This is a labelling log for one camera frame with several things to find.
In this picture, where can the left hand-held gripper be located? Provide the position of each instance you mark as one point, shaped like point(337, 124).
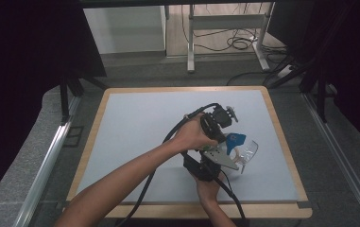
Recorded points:
point(217, 123)

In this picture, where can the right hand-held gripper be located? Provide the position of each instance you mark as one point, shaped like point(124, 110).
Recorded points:
point(214, 159)

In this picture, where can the clear glass pitcher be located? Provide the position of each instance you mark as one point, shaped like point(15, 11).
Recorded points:
point(248, 153)

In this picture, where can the person's left hand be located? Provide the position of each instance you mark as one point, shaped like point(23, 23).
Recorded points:
point(192, 135)

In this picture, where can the person's right hand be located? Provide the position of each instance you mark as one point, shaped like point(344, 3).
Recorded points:
point(208, 190)

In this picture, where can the wooden-edged table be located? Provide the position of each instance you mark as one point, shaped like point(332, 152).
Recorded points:
point(262, 212)

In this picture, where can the white table mat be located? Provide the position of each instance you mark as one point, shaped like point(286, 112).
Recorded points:
point(136, 132)

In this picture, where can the white power strip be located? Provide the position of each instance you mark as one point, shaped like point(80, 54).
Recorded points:
point(285, 71)

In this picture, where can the black stand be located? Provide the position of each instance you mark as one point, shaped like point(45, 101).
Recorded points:
point(321, 97)
point(64, 101)

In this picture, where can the white cabinet panel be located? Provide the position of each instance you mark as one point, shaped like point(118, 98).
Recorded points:
point(124, 30)

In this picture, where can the dark curtain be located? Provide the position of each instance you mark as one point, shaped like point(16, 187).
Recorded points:
point(354, 63)
point(20, 63)

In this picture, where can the white metal desk frame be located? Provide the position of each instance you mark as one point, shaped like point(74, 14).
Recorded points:
point(228, 22)

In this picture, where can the aluminium rail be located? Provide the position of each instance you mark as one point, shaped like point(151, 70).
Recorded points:
point(341, 157)
point(43, 170)

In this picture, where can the black square floor frame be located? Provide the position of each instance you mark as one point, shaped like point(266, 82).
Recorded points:
point(73, 136)

